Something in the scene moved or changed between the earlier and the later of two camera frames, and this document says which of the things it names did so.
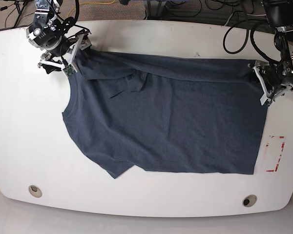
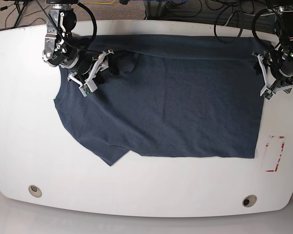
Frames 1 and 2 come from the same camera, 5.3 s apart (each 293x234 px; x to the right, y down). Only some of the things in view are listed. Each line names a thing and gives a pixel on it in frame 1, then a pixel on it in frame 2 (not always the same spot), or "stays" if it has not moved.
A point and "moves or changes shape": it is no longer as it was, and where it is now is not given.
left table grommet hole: x=35 y=191 stays
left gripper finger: x=85 y=46 → x=114 y=64
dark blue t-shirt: x=130 y=112 moves or changes shape
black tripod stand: x=16 y=3 stays
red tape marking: x=282 y=148 stays
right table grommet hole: x=249 y=201 stays
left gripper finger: x=50 y=68 → x=99 y=79
